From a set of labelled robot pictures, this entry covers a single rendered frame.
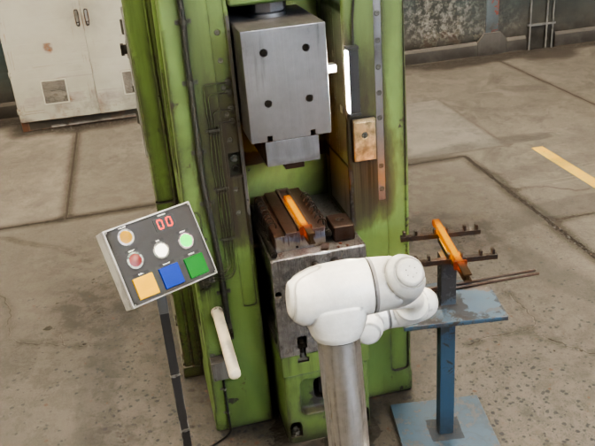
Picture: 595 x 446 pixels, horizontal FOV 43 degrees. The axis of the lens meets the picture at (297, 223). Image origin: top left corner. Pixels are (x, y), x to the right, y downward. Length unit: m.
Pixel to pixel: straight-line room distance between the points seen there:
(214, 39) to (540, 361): 2.21
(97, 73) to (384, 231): 5.27
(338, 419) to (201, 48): 1.46
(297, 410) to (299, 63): 1.45
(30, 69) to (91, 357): 4.42
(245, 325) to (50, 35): 5.24
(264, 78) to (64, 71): 5.48
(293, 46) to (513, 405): 1.90
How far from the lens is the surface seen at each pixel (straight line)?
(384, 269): 1.69
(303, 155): 2.76
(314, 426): 3.33
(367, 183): 3.03
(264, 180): 3.28
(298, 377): 3.15
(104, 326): 4.39
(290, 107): 2.69
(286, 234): 2.86
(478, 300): 3.03
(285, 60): 2.65
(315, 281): 1.67
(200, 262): 2.68
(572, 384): 3.76
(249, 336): 3.22
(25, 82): 8.07
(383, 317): 2.27
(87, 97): 8.05
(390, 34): 2.90
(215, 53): 2.75
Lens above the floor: 2.25
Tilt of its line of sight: 25 degrees down
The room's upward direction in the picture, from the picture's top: 5 degrees counter-clockwise
